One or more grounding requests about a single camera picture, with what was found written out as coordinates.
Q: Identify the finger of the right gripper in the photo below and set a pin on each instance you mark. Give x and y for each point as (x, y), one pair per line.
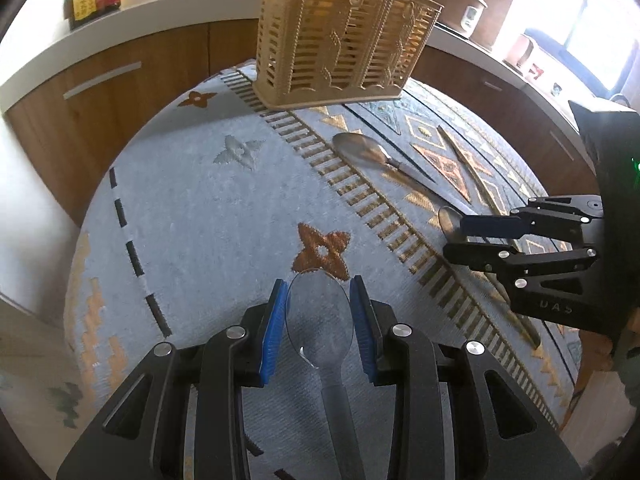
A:
(570, 218)
(566, 288)

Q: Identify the white countertop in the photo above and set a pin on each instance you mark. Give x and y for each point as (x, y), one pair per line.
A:
(157, 16)

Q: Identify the brown rice cooker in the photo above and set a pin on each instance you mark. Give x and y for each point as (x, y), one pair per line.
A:
(461, 16)

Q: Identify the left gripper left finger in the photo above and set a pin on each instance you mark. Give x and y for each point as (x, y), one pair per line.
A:
(140, 431)

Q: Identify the patterned blue round mat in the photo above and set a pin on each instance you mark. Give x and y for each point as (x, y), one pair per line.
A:
(208, 206)

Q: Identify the pink electric kettle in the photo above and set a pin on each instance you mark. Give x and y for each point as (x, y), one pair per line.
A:
(520, 52)

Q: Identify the clear plastic spoon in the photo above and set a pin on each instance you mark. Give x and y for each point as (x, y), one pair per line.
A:
(320, 328)
(364, 149)

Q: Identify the tan woven utensil basket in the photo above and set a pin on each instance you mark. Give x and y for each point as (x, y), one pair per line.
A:
(318, 52)

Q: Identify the black plastic spoon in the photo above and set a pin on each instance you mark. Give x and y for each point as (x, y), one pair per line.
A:
(449, 221)

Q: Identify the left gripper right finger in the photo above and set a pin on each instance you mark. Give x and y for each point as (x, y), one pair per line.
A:
(455, 407)

